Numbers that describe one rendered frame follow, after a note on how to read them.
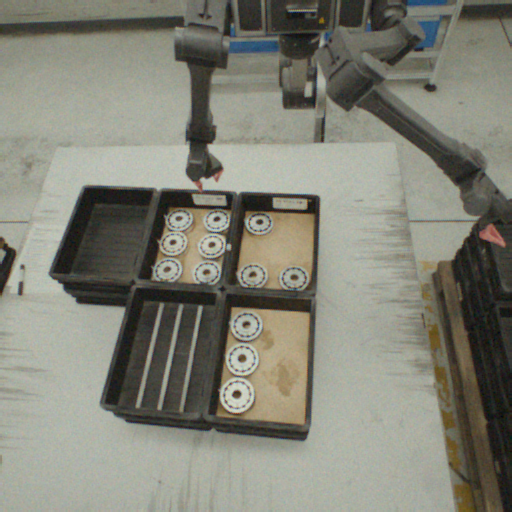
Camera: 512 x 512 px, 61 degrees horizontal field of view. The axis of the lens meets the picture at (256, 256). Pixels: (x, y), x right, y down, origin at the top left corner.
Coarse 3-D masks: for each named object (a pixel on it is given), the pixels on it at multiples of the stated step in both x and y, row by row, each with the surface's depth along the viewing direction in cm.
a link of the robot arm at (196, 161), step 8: (216, 128) 124; (192, 144) 125; (200, 144) 126; (208, 144) 127; (192, 152) 124; (200, 152) 125; (192, 160) 123; (200, 160) 123; (192, 168) 125; (200, 168) 125; (192, 176) 128; (200, 176) 128
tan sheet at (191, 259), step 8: (176, 208) 171; (184, 208) 171; (200, 216) 168; (200, 224) 166; (168, 232) 165; (192, 232) 165; (200, 232) 164; (192, 240) 163; (192, 248) 161; (160, 256) 160; (184, 256) 159; (192, 256) 159; (200, 256) 159; (184, 264) 158; (192, 264) 157; (168, 272) 156; (184, 272) 156; (184, 280) 154; (192, 280) 154
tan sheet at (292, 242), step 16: (288, 224) 164; (304, 224) 163; (256, 240) 161; (272, 240) 160; (288, 240) 160; (304, 240) 160; (240, 256) 158; (256, 256) 157; (272, 256) 157; (288, 256) 157; (304, 256) 156; (272, 272) 154
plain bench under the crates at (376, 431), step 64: (64, 192) 196; (320, 192) 187; (384, 192) 184; (320, 256) 171; (384, 256) 169; (0, 320) 165; (64, 320) 164; (320, 320) 157; (384, 320) 156; (0, 384) 153; (64, 384) 151; (320, 384) 146; (384, 384) 144; (0, 448) 142; (64, 448) 141; (128, 448) 139; (192, 448) 138; (256, 448) 137; (320, 448) 136; (384, 448) 135
